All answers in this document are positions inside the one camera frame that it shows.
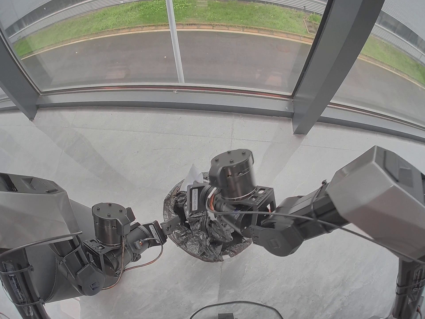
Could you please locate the black cable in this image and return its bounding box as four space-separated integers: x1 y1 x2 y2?
189 300 285 319

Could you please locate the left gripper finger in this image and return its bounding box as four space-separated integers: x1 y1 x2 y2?
159 216 182 236

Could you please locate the black plastic bag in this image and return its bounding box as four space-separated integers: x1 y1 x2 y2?
164 173 253 263

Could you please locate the window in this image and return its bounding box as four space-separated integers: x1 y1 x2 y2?
0 0 425 135

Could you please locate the black plastic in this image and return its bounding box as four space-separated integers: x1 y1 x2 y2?
172 192 190 226

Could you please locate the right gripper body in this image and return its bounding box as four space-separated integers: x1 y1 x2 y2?
186 182 233 218

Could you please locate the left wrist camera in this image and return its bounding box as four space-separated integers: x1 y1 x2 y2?
124 207 141 236

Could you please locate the dark grey round chair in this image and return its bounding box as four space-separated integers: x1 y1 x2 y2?
41 196 100 304

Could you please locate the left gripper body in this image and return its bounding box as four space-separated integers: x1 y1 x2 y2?
128 221 167 262

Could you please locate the clear printed wrapper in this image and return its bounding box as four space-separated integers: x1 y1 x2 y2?
185 165 204 187

